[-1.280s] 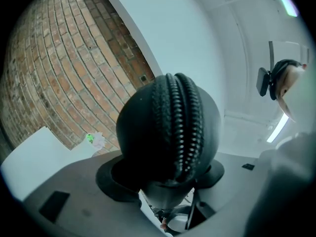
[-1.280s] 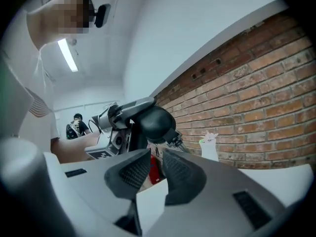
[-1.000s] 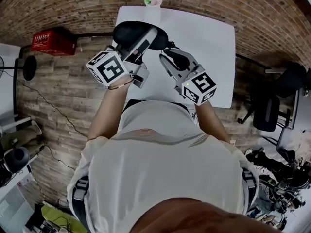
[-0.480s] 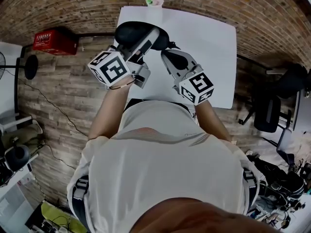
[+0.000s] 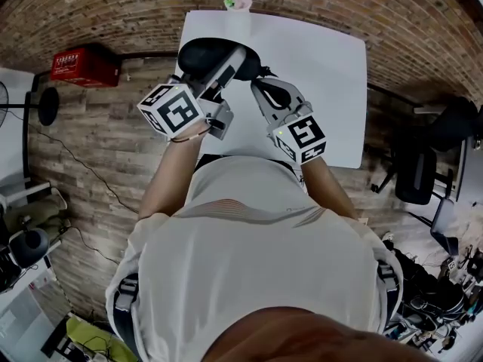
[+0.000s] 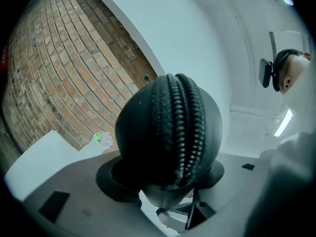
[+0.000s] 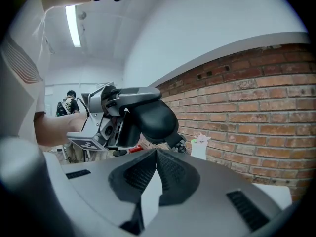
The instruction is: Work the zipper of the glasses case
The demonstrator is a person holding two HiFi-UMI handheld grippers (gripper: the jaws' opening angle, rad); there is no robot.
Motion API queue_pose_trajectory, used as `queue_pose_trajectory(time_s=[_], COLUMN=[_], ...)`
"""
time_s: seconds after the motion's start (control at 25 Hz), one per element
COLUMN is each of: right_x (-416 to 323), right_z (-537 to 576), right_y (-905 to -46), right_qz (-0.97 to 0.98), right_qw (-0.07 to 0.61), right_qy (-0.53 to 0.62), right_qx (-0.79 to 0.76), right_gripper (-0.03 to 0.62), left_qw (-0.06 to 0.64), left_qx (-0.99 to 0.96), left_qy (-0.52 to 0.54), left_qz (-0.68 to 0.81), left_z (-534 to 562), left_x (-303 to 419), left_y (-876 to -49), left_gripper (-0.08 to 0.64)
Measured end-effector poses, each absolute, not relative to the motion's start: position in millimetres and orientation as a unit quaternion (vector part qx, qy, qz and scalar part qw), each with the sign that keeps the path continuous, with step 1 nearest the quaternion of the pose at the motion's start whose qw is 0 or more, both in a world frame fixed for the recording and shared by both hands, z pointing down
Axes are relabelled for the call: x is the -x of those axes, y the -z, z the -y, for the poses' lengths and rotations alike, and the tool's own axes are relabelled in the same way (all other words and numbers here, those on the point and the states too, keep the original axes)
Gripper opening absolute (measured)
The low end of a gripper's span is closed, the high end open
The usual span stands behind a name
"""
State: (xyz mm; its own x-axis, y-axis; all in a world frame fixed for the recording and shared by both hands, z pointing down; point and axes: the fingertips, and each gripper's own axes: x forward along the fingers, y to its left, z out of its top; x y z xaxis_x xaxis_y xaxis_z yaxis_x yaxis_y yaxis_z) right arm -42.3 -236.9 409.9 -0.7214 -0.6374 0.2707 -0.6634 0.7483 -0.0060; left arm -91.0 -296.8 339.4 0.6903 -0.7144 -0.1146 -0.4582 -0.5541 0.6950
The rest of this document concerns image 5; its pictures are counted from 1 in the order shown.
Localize person's black shorts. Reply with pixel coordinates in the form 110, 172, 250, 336
194, 153, 227, 173

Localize person's white shirt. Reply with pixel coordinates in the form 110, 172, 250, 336
105, 155, 403, 362

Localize white flower vase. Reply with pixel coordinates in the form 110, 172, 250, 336
223, 0, 257, 41

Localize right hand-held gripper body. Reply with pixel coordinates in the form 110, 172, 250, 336
266, 103, 328, 165

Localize black standing fan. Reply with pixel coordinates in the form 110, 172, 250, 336
0, 81, 60, 127

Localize red plastic crate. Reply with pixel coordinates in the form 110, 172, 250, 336
51, 47, 122, 88

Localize grey harness strap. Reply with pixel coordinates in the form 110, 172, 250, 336
376, 258, 404, 327
112, 273, 140, 357

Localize black pouch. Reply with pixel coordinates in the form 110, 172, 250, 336
177, 38, 279, 84

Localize black floor cable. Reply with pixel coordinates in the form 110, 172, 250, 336
26, 123, 141, 215

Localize black office chair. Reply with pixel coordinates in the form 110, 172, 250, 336
371, 96, 483, 207

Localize thin wrist bracelet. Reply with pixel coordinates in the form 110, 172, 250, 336
169, 124, 211, 145

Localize person's left forearm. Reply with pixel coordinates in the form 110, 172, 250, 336
138, 136, 208, 221

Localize yellow-green cloth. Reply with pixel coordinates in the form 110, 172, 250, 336
66, 316, 133, 362

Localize dark rounded device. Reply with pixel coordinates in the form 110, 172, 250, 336
9, 227, 51, 269

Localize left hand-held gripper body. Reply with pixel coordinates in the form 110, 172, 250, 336
136, 74, 235, 141

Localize person's right forearm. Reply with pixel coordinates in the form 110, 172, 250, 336
300, 155, 358, 221

